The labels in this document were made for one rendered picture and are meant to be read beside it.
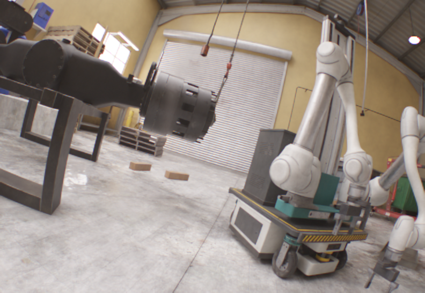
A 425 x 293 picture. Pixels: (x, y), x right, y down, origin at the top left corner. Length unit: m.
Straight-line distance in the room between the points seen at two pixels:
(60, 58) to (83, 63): 0.21
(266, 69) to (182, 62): 3.07
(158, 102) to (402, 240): 1.78
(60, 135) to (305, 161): 1.16
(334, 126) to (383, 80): 7.97
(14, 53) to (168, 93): 1.59
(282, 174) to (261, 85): 6.78
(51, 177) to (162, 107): 1.00
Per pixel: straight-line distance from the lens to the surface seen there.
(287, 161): 0.96
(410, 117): 1.26
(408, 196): 8.13
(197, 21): 9.21
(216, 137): 7.32
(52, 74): 1.94
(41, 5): 5.59
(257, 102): 7.44
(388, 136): 9.05
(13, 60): 2.39
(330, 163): 1.59
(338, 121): 1.65
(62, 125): 1.17
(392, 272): 1.16
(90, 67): 1.97
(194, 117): 1.79
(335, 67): 1.10
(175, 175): 3.20
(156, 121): 1.79
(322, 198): 1.52
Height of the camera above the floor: 0.59
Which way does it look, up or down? 4 degrees up
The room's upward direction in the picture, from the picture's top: 16 degrees clockwise
